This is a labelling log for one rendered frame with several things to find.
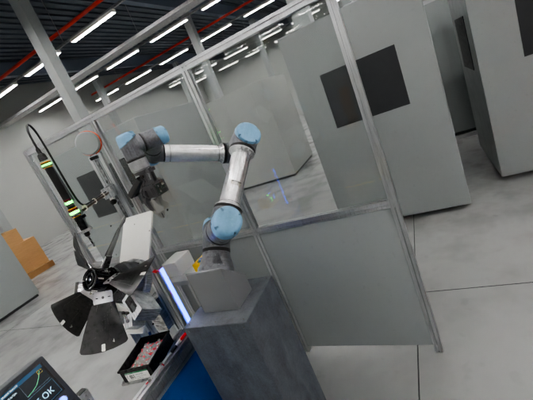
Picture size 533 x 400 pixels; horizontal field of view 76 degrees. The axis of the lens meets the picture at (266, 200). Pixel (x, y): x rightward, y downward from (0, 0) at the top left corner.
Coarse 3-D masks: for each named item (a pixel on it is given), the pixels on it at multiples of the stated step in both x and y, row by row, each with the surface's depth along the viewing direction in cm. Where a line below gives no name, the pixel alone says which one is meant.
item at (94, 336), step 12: (96, 312) 167; (108, 312) 168; (96, 324) 164; (108, 324) 165; (120, 324) 165; (84, 336) 162; (96, 336) 161; (108, 336) 162; (120, 336) 162; (84, 348) 160; (96, 348) 159; (108, 348) 159
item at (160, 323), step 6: (156, 294) 219; (156, 300) 214; (162, 306) 216; (162, 312) 215; (156, 318) 216; (162, 318) 214; (168, 318) 219; (156, 324) 219; (162, 324) 217; (168, 324) 218
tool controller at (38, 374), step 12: (36, 360) 102; (24, 372) 98; (36, 372) 100; (48, 372) 102; (12, 384) 95; (24, 384) 97; (36, 384) 99; (48, 384) 101; (60, 384) 103; (0, 396) 92; (12, 396) 94; (24, 396) 96; (36, 396) 98; (48, 396) 100; (60, 396) 102; (72, 396) 104
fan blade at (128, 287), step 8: (152, 256) 168; (144, 264) 165; (120, 272) 172; (128, 272) 166; (136, 272) 162; (112, 280) 167; (120, 280) 163; (128, 280) 159; (136, 280) 157; (120, 288) 158; (128, 288) 155
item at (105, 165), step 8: (104, 160) 226; (96, 168) 224; (104, 168) 226; (112, 176) 227; (104, 184) 227; (120, 192) 230; (120, 200) 231; (120, 208) 232; (128, 208) 233; (120, 216) 233; (128, 216) 234; (152, 248) 246; (160, 264) 248
